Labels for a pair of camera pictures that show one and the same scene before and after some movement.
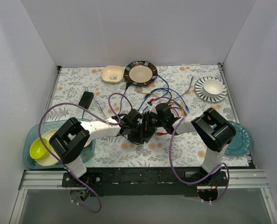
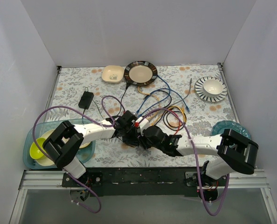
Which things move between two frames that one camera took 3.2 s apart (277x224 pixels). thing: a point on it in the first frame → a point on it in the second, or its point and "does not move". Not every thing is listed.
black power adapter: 86,99 does not move
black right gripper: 148,126 → 142,141
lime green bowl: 38,151 does not move
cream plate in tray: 50,160 does not move
